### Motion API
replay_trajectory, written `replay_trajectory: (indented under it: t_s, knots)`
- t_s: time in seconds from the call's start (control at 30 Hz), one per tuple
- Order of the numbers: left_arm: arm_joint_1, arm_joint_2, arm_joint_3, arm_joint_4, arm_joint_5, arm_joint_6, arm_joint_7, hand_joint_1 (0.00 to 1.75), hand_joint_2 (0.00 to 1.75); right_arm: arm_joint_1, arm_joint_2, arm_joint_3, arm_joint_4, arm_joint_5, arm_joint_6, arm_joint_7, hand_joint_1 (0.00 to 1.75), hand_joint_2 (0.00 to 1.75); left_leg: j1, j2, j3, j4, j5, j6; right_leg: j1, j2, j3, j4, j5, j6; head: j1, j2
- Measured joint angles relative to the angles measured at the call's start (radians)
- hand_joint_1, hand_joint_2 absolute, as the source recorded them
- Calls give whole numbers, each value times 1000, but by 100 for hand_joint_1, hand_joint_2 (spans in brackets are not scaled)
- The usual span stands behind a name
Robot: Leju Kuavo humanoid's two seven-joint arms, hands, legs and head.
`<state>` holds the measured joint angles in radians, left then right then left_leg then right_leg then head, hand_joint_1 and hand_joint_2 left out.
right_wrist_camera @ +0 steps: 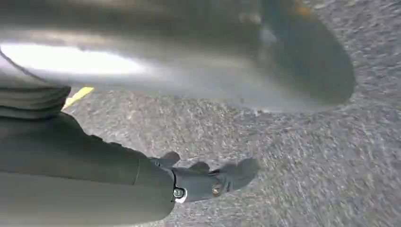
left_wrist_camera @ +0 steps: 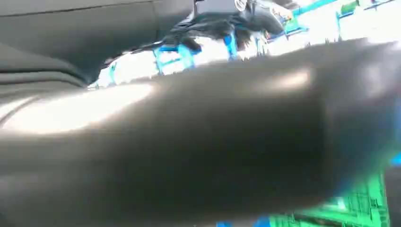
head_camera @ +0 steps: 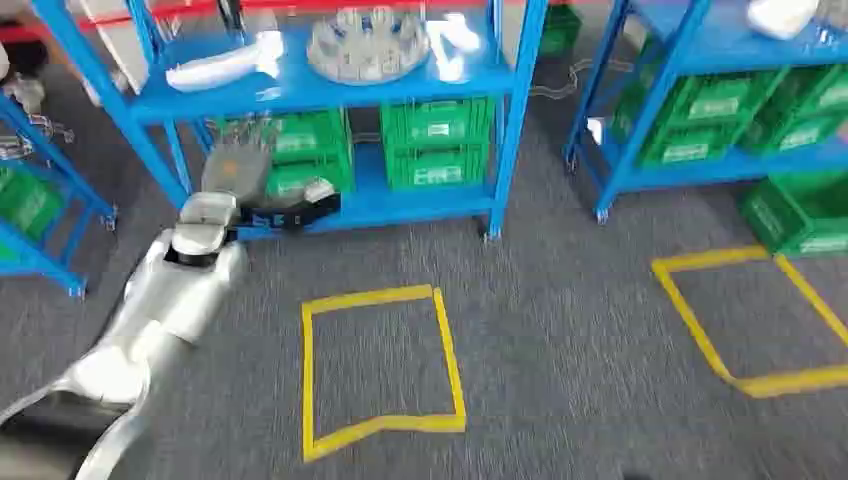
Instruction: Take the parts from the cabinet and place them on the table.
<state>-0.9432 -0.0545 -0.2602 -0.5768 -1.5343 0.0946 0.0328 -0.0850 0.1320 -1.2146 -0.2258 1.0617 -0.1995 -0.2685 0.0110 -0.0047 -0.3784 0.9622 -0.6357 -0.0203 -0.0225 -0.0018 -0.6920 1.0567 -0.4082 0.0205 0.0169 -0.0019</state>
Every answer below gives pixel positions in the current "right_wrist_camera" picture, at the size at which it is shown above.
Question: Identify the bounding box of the robot's grey right hand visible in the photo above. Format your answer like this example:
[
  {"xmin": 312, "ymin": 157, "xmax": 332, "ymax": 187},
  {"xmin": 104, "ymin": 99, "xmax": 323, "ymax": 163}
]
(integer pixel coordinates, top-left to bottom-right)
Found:
[{"xmin": 0, "ymin": 112, "xmax": 261, "ymax": 227}]

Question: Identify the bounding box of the yellow tape rectangle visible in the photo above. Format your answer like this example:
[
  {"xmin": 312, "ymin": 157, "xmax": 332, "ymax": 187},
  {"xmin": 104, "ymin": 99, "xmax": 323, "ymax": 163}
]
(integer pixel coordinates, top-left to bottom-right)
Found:
[{"xmin": 62, "ymin": 87, "xmax": 95, "ymax": 110}]

